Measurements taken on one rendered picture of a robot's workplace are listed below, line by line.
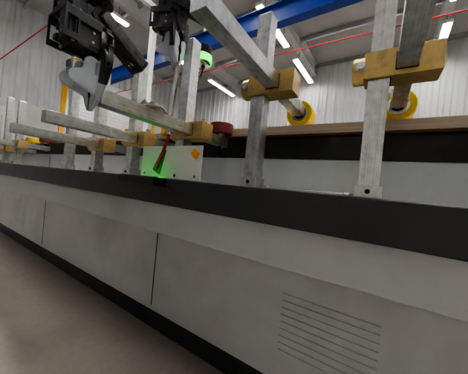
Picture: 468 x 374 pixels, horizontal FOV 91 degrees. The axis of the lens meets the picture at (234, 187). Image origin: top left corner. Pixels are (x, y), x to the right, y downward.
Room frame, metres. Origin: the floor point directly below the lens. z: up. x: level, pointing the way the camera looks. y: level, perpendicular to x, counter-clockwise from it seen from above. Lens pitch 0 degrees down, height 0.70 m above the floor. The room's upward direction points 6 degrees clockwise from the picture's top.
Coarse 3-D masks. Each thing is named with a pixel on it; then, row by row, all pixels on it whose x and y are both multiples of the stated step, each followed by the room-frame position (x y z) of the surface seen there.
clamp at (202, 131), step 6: (192, 126) 0.65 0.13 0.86; (198, 126) 0.64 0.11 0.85; (204, 126) 0.64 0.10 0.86; (210, 126) 0.67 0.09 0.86; (174, 132) 0.69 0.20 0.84; (192, 132) 0.65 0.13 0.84; (198, 132) 0.64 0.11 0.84; (204, 132) 0.65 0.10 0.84; (210, 132) 0.67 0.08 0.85; (174, 138) 0.69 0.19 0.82; (180, 138) 0.68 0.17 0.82; (186, 138) 0.66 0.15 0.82; (192, 138) 0.65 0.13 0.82; (198, 138) 0.64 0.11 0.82; (204, 138) 0.65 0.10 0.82; (210, 138) 0.67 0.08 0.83
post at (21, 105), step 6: (18, 102) 1.50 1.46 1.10; (24, 102) 1.50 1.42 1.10; (18, 108) 1.49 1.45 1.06; (24, 108) 1.50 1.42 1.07; (18, 114) 1.49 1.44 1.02; (24, 114) 1.50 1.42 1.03; (18, 120) 1.48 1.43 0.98; (24, 120) 1.50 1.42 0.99; (18, 138) 1.49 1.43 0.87; (18, 150) 1.49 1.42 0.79; (18, 156) 1.49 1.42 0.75
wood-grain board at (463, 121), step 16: (240, 128) 0.80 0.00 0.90; (272, 128) 0.74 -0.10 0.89; (288, 128) 0.71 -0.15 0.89; (304, 128) 0.68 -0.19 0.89; (320, 128) 0.66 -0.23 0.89; (336, 128) 0.63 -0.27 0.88; (352, 128) 0.61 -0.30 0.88; (400, 128) 0.56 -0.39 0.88; (416, 128) 0.54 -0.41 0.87; (432, 128) 0.53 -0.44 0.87; (448, 128) 0.51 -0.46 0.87; (464, 128) 0.50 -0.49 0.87; (48, 144) 1.72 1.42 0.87
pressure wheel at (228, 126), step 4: (212, 124) 0.77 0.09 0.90; (216, 124) 0.76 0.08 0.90; (220, 124) 0.76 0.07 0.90; (224, 124) 0.76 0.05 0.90; (228, 124) 0.76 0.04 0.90; (216, 128) 0.76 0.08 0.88; (220, 128) 0.76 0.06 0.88; (224, 128) 0.76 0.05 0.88; (228, 128) 0.76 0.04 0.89; (232, 128) 0.78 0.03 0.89; (212, 132) 0.78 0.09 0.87; (216, 132) 0.77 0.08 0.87; (220, 132) 0.77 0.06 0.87; (224, 132) 0.76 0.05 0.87; (228, 132) 0.77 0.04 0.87; (232, 132) 0.78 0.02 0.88; (224, 136) 0.82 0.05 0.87; (228, 136) 0.81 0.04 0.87; (220, 148) 0.79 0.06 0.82; (220, 152) 0.79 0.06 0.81
